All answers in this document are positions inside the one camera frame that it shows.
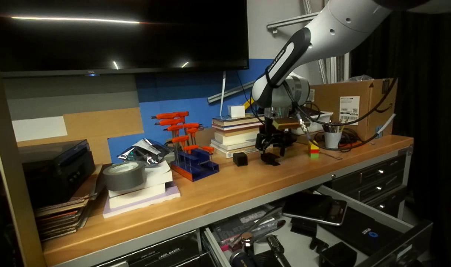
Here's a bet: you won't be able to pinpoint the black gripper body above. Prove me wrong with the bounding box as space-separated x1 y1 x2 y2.
260 118 294 142

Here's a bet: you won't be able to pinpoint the small black cube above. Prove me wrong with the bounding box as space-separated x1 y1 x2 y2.
232 151 249 167

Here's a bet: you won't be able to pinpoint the wide black tool drawer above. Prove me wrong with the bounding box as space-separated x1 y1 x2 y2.
202 184 433 267

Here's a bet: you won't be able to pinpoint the black multi-drawer cabinet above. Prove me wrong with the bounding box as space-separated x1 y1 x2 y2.
328 150 411 219

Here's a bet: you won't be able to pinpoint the black labelled drawer unit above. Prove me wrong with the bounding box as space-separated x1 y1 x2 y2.
94 228 203 267

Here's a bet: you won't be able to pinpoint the stack of books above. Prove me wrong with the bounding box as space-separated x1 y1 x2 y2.
209 114 276 160

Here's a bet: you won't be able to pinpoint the colourful toy brick stack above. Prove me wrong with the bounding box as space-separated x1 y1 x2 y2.
307 139 322 160

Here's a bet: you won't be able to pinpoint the white plastic tub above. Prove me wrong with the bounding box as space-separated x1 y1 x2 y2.
304 108 336 136

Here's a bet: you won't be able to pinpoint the small white box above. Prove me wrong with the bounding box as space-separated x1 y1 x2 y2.
229 104 246 120

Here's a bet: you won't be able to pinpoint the white pen cup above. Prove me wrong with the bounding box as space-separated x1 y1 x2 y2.
324 129 344 151

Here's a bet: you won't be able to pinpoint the assorted pens bundle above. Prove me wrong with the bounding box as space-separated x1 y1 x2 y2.
321 117 350 135

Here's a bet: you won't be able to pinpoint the thin white hanging rod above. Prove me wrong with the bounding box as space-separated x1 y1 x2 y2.
220 71 229 120

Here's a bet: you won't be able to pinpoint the black tablet with pale edge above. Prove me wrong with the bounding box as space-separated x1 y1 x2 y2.
281 190 349 227

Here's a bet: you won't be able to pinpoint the orange clamp rack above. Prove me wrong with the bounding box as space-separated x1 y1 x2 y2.
152 110 221 182

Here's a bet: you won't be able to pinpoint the packaged hand tools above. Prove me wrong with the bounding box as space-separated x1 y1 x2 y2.
209 203 288 249

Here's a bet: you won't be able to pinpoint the small black block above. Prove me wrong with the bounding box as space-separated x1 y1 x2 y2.
290 216 319 237

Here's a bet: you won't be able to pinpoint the brown cardboard box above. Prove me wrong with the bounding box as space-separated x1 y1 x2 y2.
310 77 399 144

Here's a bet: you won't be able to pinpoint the small black clip piece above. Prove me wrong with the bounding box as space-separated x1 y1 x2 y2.
307 236 331 255

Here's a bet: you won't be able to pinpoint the black cylindrical tool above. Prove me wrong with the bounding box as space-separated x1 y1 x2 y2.
264 233 292 267

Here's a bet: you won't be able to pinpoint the crumpled plastic packaging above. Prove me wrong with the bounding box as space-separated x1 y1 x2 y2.
117 138 171 167

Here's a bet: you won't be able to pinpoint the black case with blue logo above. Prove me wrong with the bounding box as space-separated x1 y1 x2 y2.
328 206 414 256

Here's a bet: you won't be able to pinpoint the lavender foam sheet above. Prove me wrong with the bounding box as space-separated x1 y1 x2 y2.
103 181 183 219

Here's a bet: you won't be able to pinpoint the black boxy electronic device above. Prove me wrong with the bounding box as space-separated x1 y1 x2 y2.
20 138 98 209

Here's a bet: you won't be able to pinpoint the white paper sheet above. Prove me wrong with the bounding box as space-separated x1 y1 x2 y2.
11 114 70 144

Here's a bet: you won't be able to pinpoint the yellow-tinted wrist camera bar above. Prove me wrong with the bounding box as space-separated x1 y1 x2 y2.
272 116 303 132

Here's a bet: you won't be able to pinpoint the black coiled cable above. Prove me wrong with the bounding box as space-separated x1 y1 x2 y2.
337 126 381 153

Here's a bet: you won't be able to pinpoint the blue wall board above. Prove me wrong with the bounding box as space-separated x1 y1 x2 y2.
106 58 295 164

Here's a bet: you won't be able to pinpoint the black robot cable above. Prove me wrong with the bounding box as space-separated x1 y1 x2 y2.
297 75 401 138

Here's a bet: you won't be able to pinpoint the metal wall rail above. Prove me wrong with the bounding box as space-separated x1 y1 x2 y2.
266 10 321 37

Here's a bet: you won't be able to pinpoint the grey duct tape roll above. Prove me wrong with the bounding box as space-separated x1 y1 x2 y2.
103 160 149 193

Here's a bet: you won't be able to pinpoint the cork wall panel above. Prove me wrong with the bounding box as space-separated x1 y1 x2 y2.
61 105 146 167

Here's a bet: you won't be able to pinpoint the large black wall monitor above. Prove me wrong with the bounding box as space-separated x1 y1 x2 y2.
0 0 251 78

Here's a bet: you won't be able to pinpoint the wooden shelf post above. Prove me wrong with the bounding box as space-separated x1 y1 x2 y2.
0 58 46 267

